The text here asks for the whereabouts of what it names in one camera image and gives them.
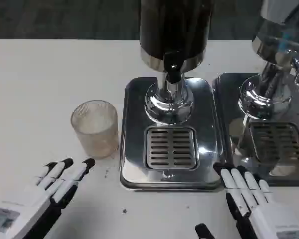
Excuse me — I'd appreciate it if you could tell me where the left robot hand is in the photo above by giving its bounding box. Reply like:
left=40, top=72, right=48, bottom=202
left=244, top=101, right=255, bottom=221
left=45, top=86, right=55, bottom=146
left=0, top=158, right=96, bottom=239

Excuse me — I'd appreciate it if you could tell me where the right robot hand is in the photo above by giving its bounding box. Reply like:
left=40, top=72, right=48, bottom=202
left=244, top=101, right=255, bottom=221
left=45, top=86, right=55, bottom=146
left=195, top=163, right=299, bottom=239

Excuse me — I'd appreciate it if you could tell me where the clear ribbed glass cup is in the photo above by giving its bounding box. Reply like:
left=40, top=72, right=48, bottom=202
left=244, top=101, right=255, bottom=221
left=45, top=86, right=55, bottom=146
left=70, top=100, right=119, bottom=160

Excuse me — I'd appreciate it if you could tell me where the black dispenser tap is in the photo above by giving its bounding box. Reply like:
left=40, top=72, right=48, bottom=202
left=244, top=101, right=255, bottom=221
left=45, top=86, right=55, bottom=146
left=163, top=51, right=185, bottom=85

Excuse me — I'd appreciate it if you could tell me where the steel drip grate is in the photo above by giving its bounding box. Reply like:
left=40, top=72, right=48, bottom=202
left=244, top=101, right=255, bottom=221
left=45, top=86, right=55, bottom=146
left=248, top=121, right=299, bottom=162
left=146, top=126, right=199, bottom=170

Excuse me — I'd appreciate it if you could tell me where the steel dispenser base tray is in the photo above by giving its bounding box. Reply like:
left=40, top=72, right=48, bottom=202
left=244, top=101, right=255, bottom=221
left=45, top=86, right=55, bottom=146
left=211, top=72, right=299, bottom=187
left=119, top=76, right=225, bottom=192

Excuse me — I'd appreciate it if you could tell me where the clear-tank drink dispenser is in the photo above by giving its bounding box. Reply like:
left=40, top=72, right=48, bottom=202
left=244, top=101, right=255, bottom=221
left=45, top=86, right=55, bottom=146
left=239, top=0, right=299, bottom=122

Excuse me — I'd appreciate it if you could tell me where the dark-filled drink dispenser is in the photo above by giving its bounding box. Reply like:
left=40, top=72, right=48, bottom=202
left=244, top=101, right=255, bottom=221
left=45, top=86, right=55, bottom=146
left=139, top=0, right=215, bottom=125

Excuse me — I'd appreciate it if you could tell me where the steel tap with clear handle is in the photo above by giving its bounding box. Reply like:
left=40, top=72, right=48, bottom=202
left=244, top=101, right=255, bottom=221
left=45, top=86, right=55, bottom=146
left=275, top=49, right=299, bottom=88

